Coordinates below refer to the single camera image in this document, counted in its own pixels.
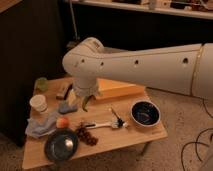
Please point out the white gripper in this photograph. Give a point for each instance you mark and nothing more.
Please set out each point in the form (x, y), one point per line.
(70, 96)

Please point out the red yellow apple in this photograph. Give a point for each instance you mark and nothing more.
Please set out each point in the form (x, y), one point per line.
(62, 122)

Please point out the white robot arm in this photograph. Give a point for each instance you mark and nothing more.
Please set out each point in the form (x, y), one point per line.
(186, 69)

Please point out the green plastic cup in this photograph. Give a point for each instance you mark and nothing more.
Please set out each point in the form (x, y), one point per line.
(41, 84)

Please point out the white paper cup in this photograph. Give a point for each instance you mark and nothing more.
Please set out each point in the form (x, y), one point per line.
(38, 102)

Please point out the small wooden block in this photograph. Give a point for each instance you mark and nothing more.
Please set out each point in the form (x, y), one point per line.
(62, 91)

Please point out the green chili pepper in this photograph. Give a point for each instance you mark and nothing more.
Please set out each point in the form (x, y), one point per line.
(85, 101)

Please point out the blue sponge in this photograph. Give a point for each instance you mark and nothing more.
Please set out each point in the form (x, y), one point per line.
(65, 107)

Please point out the yellow plastic bin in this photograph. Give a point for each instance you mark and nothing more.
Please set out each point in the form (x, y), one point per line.
(112, 89)

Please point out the wooden table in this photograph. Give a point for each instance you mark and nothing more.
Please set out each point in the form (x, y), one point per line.
(98, 111)

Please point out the light blue cloth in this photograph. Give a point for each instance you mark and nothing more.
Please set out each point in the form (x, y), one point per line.
(36, 130)

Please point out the bunch of red grapes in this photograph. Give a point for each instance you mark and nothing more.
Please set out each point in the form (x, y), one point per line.
(85, 136)

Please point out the dark metal plate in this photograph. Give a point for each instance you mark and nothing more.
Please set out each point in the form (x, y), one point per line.
(61, 145)

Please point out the black plastic utensil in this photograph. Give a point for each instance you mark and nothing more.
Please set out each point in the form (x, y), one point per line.
(119, 120)

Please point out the dark blue bowl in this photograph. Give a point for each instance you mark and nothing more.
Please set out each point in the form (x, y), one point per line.
(145, 113)

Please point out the white wall shelf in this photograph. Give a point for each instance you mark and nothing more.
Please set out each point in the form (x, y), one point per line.
(149, 6)

